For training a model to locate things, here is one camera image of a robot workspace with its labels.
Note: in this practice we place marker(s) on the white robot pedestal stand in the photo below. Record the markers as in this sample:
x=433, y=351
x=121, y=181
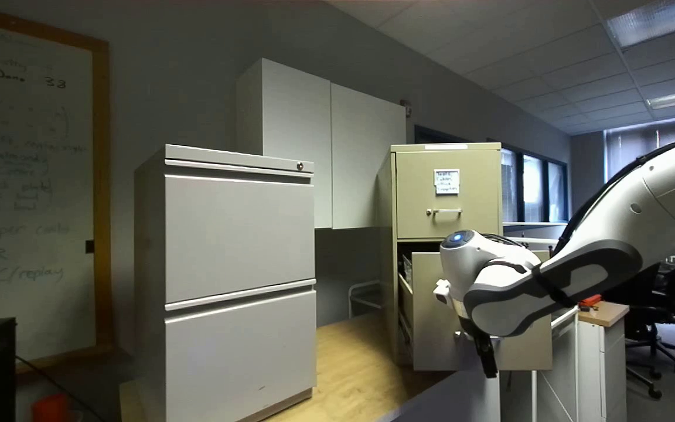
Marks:
x=565, y=369

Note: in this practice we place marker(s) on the beige right filing cabinet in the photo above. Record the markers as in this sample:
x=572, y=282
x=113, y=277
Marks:
x=392, y=247

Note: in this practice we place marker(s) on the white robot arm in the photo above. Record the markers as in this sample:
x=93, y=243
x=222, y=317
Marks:
x=497, y=287

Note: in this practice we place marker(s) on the orange object on floor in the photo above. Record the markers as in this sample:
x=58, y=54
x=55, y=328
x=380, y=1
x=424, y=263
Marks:
x=53, y=408

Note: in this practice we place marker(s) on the beige top cabinet drawer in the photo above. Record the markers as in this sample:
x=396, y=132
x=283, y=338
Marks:
x=449, y=186

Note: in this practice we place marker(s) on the ceiling fluorescent light panel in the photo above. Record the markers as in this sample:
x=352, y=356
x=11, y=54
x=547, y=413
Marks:
x=644, y=24

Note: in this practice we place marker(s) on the beige bottom cabinet drawer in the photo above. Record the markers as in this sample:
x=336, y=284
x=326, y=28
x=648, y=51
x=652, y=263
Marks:
x=435, y=338

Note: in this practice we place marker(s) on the wood-framed whiteboard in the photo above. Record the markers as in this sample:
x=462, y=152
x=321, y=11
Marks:
x=55, y=191

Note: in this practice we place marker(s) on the white wall-mounted overhead cabinet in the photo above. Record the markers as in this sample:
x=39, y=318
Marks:
x=344, y=132

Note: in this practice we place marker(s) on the grey left filing cabinet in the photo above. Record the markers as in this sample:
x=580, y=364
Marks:
x=226, y=284

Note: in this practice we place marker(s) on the beige cabinet drawer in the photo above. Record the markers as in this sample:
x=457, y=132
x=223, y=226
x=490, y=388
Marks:
x=449, y=186
x=435, y=338

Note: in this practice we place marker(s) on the black office chair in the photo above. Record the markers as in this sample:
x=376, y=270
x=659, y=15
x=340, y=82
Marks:
x=649, y=299

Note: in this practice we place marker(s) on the window with blinds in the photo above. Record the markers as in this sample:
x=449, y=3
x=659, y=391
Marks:
x=621, y=146

